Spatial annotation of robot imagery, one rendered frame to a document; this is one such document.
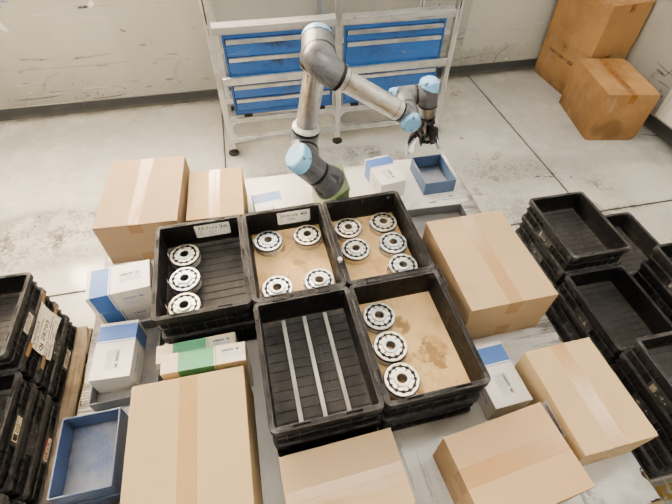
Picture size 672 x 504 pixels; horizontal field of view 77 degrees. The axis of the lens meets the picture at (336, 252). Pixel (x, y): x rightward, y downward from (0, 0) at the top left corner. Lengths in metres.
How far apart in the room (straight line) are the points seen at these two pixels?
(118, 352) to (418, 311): 0.96
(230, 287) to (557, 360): 1.06
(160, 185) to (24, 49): 2.64
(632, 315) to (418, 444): 1.32
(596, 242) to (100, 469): 2.21
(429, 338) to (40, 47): 3.71
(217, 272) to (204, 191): 0.41
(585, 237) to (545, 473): 1.40
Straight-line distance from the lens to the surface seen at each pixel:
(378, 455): 1.20
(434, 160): 2.18
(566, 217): 2.49
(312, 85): 1.67
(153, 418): 1.26
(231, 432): 1.19
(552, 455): 1.32
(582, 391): 1.43
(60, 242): 3.21
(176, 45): 4.06
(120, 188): 1.90
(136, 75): 4.21
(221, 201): 1.76
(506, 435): 1.29
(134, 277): 1.57
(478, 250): 1.56
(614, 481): 1.56
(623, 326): 2.30
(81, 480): 1.43
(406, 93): 1.74
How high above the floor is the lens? 2.01
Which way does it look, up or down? 49 degrees down
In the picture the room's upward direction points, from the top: 1 degrees clockwise
